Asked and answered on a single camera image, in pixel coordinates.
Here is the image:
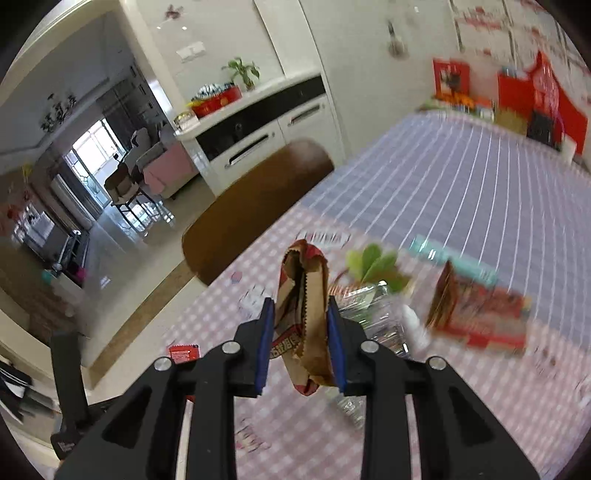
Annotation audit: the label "hanging metal ornament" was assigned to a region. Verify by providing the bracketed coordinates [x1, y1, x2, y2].
[387, 21, 409, 58]

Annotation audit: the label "pink checked tablecloth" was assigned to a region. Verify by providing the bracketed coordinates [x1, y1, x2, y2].
[157, 203, 591, 480]

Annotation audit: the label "dark dining chair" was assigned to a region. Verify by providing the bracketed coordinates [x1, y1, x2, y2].
[104, 164, 155, 217]

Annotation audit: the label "crushed clear plastic bottle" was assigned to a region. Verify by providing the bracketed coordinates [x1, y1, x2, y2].
[330, 284, 432, 430]

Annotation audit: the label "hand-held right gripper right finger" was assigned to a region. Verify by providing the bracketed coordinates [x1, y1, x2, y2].
[327, 295, 541, 480]

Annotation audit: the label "black chandelier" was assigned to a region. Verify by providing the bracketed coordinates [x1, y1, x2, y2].
[41, 93, 77, 132]

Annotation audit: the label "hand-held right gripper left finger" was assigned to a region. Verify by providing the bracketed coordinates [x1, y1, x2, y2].
[54, 298, 276, 480]

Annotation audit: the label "potted green plant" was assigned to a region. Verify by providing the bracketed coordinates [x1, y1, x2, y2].
[222, 58, 260, 90]

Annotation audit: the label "red and white wall poster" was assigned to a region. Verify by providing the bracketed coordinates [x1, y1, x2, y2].
[450, 0, 587, 65]

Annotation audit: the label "white sideboard cabinet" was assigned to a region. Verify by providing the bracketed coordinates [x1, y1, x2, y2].
[175, 69, 347, 197]

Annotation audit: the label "red printed paper bag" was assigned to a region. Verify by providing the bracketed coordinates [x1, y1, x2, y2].
[425, 261, 532, 358]

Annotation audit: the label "small white wrapper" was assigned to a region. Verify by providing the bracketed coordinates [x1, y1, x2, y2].
[238, 286, 269, 319]

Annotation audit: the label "pink armchair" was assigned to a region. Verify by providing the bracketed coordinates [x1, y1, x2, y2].
[139, 138, 199, 199]

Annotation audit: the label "black box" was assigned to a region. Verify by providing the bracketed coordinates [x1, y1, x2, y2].
[526, 110, 561, 141]

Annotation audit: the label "small red wrapper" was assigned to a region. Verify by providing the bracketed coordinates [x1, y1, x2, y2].
[168, 345, 200, 364]

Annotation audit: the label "red gift box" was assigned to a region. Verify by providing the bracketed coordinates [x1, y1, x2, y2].
[433, 59, 471, 97]

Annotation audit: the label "large red gift bag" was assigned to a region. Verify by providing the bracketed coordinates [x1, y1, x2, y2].
[498, 51, 589, 144]

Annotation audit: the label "teal plastic packet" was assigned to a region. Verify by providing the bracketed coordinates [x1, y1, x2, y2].
[409, 235, 499, 287]

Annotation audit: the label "green leaves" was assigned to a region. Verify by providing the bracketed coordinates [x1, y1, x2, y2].
[346, 244, 414, 294]

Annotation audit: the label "purple checked tablecloth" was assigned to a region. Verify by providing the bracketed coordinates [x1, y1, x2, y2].
[295, 111, 591, 337]

